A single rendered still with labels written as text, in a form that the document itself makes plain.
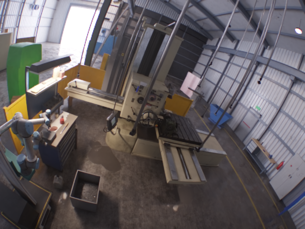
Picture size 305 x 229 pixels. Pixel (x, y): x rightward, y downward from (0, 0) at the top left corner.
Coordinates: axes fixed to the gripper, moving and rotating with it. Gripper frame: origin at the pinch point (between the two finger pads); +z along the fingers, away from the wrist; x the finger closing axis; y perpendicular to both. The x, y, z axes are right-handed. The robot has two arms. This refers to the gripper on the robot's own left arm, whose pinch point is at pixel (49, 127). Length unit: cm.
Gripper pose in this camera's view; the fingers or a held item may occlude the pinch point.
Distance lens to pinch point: 232.5
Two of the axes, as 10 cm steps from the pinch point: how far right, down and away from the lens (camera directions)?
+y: 9.3, 2.9, 2.4
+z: -3.7, 8.1, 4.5
